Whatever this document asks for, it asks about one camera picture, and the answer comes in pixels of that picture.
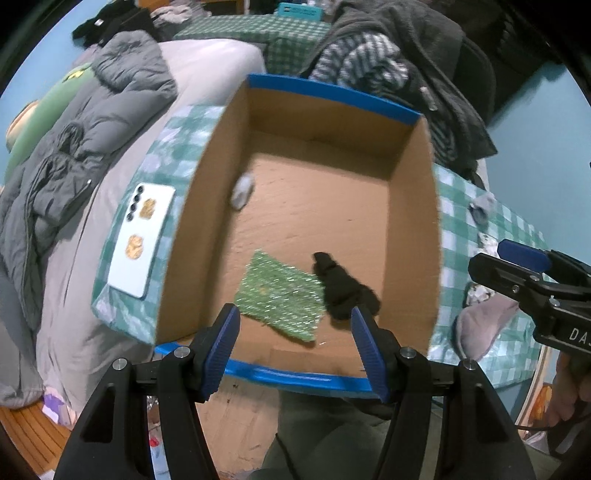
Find black chair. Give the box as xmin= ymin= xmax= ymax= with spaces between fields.
xmin=462 ymin=37 xmax=498 ymax=127

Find checkered covered box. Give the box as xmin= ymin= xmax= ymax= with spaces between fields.
xmin=173 ymin=14 xmax=333 ymax=77

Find pink cloth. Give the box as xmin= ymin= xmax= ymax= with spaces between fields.
xmin=455 ymin=295 xmax=532 ymax=361

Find person's olive trouser leg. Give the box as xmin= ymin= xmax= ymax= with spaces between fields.
xmin=249 ymin=392 xmax=393 ymax=480

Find grey puffer jacket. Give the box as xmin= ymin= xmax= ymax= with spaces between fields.
xmin=0 ymin=31 xmax=178 ymax=328

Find black clothing heap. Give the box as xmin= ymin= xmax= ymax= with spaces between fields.
xmin=71 ymin=7 xmax=160 ymax=47

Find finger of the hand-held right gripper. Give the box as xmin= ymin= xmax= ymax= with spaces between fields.
xmin=498 ymin=239 xmax=591 ymax=283
xmin=468 ymin=253 xmax=552 ymax=311

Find black sock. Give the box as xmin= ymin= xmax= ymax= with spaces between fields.
xmin=311 ymin=251 xmax=382 ymax=322

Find small grey sock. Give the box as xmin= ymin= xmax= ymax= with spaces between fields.
xmin=468 ymin=194 xmax=497 ymax=224

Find striped grey sweater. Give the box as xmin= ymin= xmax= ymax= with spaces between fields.
xmin=307 ymin=32 xmax=462 ymax=167

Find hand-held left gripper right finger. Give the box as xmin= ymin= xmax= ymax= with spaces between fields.
xmin=350 ymin=307 xmax=539 ymax=480

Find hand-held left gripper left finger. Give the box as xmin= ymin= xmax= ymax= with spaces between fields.
xmin=60 ymin=303 xmax=242 ymax=480

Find green glitter cloth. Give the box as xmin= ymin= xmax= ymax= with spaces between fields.
xmin=234 ymin=250 xmax=326 ymax=344

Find grey bed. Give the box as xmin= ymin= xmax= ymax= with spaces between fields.
xmin=0 ymin=39 xmax=269 ymax=416

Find white smartphone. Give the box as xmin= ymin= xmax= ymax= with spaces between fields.
xmin=107 ymin=182 xmax=177 ymax=300

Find white balled sock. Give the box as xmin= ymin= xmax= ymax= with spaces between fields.
xmin=229 ymin=173 xmax=256 ymax=212

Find cardboard box with blue rim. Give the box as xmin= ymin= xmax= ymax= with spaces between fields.
xmin=154 ymin=74 xmax=446 ymax=400

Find dark grey fleece jacket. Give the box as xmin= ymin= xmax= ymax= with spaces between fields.
xmin=318 ymin=0 xmax=497 ymax=181

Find teal box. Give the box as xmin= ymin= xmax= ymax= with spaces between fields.
xmin=277 ymin=1 xmax=324 ymax=21

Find green garment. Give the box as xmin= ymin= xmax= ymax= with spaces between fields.
xmin=4 ymin=65 xmax=98 ymax=178

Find white patterned sock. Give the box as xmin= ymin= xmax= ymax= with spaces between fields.
xmin=464 ymin=282 xmax=497 ymax=308

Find grey clothing heap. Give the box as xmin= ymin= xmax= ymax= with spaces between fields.
xmin=152 ymin=4 xmax=204 ymax=26

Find person's right hand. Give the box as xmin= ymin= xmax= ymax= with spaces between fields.
xmin=547 ymin=353 xmax=591 ymax=431

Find green checkered cloth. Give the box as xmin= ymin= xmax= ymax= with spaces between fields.
xmin=91 ymin=105 xmax=552 ymax=398

